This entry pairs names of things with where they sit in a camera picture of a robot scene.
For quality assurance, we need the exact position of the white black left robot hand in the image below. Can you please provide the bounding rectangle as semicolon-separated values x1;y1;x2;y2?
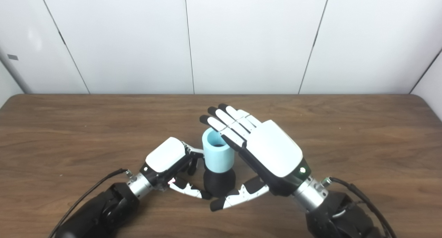
140;137;213;200

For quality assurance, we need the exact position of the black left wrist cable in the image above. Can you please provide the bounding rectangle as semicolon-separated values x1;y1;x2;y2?
48;168;133;238

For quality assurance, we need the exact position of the thick black right wrist cable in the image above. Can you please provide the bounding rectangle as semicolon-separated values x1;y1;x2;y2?
321;177;397;238

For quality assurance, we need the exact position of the black funnel-shaped nozzle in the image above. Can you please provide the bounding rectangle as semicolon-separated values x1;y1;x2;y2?
203;167;237;198

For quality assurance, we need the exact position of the light-blue hose piece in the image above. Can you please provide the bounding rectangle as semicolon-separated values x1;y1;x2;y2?
202;128;235;173

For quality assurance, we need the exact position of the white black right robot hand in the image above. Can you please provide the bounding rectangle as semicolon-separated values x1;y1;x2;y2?
199;104;311;212

